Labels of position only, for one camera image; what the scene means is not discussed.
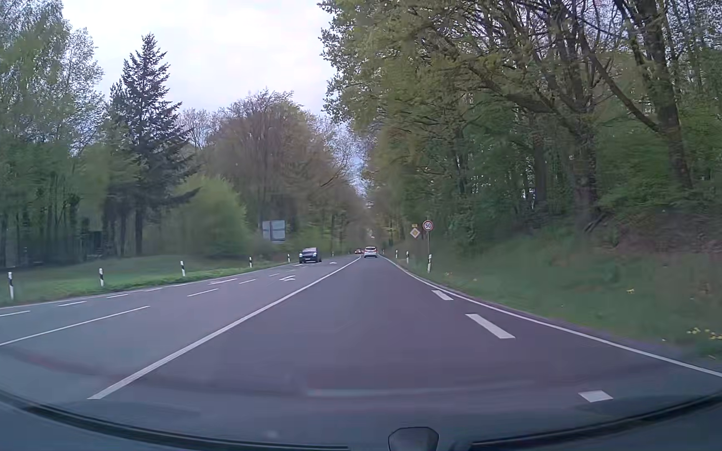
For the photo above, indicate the trees with tall dark conifer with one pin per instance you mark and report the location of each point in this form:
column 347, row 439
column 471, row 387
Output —
column 148, row 163

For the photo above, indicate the grass verge with bank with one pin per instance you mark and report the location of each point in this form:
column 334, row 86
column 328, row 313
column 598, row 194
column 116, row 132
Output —
column 586, row 282

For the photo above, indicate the white car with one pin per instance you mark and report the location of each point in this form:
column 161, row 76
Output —
column 370, row 252

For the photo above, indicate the flat grass verge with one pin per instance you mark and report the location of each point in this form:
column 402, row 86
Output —
column 72, row 279

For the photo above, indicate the car's own bonnet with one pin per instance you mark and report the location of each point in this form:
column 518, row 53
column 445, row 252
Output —
column 210, row 426

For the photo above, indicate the grey asphalt road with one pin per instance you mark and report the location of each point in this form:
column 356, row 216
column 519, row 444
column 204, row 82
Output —
column 361, row 326

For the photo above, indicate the large white direction sign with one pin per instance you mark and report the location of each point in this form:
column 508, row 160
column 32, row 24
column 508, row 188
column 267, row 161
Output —
column 274, row 230

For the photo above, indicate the dark blue car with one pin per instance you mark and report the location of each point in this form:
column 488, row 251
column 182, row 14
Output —
column 309, row 255

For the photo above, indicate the round and diamond road sign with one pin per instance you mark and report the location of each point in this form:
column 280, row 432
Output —
column 427, row 227

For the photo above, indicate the row of marker posts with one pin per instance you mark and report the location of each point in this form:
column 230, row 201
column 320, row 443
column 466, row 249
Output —
column 101, row 276

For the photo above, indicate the road markings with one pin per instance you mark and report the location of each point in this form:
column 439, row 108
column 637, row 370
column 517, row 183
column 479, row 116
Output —
column 198, row 342

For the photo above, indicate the wood of leafy trees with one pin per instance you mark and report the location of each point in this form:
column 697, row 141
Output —
column 555, row 113

